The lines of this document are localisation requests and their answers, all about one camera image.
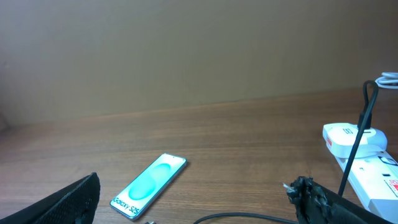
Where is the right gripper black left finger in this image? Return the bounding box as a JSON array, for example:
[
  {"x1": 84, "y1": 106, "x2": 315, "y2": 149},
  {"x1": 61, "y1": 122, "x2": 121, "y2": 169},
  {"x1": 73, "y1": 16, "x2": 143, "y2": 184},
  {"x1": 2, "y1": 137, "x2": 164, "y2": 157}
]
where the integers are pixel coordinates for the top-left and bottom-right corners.
[{"x1": 1, "y1": 172, "x2": 100, "y2": 224}]

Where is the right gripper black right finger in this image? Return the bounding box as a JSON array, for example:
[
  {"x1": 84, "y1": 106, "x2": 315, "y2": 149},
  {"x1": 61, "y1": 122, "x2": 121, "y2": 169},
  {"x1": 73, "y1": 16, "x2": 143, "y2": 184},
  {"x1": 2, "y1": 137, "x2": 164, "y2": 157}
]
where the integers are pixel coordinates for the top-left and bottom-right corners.
[{"x1": 286, "y1": 176, "x2": 392, "y2": 224}]

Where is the Galaxy S25 smartphone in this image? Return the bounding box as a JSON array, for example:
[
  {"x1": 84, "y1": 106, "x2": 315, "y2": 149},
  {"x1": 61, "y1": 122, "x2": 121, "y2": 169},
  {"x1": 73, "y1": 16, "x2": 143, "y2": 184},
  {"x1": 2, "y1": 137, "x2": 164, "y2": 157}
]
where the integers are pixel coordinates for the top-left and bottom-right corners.
[{"x1": 109, "y1": 153, "x2": 187, "y2": 221}]

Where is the white USB charger plug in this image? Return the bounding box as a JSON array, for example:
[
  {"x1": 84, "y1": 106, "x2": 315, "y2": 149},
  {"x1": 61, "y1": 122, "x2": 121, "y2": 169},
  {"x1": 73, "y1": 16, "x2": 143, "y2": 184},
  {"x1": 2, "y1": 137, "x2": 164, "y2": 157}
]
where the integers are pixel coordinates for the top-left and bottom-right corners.
[{"x1": 323, "y1": 123, "x2": 387, "y2": 159}]

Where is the white power strip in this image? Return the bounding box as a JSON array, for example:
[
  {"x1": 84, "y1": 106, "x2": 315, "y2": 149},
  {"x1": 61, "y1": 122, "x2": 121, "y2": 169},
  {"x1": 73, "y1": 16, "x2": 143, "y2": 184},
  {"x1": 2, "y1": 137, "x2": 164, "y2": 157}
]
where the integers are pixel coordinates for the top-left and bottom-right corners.
[{"x1": 348, "y1": 151, "x2": 398, "y2": 223}]

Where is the white power strip cord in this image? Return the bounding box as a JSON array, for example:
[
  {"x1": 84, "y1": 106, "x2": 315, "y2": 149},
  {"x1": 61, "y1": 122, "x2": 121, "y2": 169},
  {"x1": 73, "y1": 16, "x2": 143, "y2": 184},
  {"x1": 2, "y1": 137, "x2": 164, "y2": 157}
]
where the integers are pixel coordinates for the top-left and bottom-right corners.
[{"x1": 374, "y1": 72, "x2": 398, "y2": 90}]

